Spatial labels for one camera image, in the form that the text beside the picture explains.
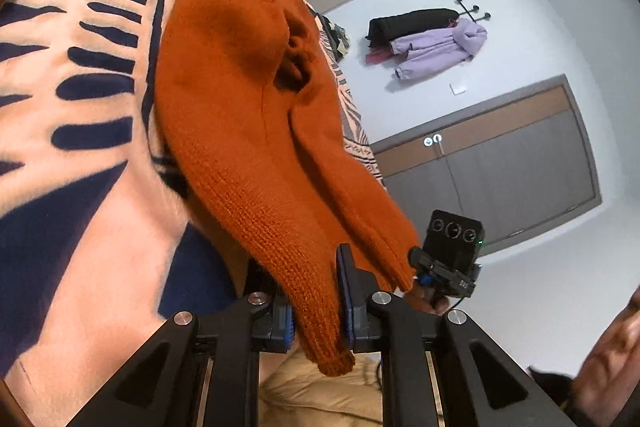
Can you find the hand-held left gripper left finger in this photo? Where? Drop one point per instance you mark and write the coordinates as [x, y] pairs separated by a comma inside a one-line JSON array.
[[287, 327]]

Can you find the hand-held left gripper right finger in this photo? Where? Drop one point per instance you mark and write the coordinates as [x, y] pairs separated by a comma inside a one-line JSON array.
[[345, 297]]

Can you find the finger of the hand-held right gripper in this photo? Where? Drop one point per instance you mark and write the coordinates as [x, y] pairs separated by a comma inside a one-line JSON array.
[[430, 263], [430, 282]]

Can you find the rust orange knit sweater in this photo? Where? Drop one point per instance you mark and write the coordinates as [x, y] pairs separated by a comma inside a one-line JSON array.
[[235, 82]]

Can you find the pile of dark clothes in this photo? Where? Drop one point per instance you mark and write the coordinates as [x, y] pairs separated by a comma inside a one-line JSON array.
[[337, 34]]

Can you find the person's beige puffer jacket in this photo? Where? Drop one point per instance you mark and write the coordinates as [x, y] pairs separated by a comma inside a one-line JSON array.
[[310, 392]]

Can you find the grey brown door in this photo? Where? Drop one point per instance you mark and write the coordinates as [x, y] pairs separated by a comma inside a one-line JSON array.
[[525, 167]]

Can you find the person's face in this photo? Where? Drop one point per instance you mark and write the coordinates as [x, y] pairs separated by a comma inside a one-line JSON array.
[[610, 347]]

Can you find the lilac jacket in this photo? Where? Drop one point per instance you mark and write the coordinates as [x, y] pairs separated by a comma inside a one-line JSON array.
[[435, 49]]

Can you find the pink hanging garment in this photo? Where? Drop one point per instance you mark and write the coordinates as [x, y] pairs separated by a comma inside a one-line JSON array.
[[377, 57]]

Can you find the black jacket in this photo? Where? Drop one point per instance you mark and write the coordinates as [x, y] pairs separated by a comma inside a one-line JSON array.
[[410, 24]]

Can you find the orange navy patterned blanket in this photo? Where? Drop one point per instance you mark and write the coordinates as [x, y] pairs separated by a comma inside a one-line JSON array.
[[75, 132]]

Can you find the white wall switch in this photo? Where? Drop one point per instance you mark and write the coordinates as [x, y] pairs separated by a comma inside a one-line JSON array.
[[458, 88]]

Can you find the black wall coat hooks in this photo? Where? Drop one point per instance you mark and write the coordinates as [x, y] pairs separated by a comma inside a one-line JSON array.
[[472, 10]]

